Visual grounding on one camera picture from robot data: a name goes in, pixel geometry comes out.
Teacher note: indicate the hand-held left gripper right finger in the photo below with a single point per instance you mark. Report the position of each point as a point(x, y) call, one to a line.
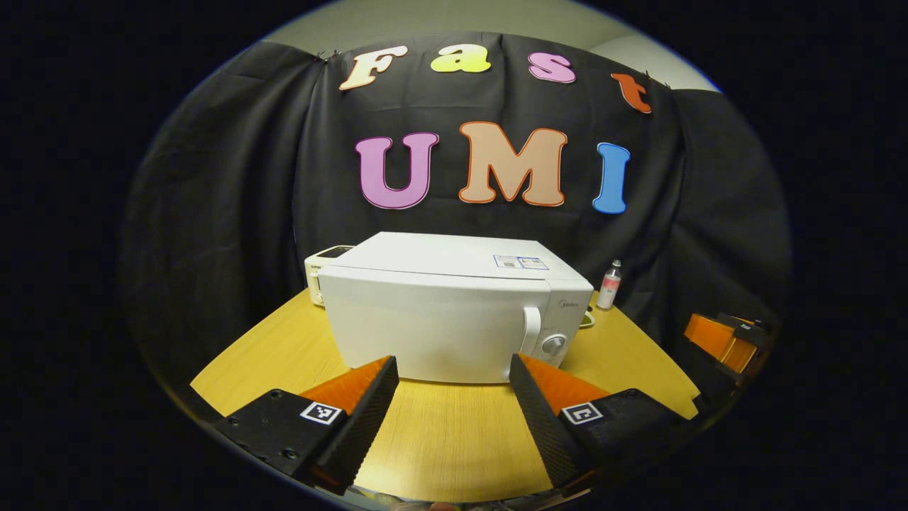
point(539, 426)

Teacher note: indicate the white toaster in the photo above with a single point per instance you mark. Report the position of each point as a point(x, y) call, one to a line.
point(312, 278)

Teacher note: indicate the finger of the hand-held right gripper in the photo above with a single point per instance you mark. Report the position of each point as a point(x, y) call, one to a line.
point(709, 341)

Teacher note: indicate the white microwave oven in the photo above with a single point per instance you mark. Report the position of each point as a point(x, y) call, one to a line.
point(425, 326)

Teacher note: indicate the small pink label bottle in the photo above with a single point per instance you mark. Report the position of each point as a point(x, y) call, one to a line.
point(608, 289)

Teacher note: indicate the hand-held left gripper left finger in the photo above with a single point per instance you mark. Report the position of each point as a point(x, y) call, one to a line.
point(365, 419)

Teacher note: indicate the small green dish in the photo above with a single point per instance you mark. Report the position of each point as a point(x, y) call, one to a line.
point(588, 323)

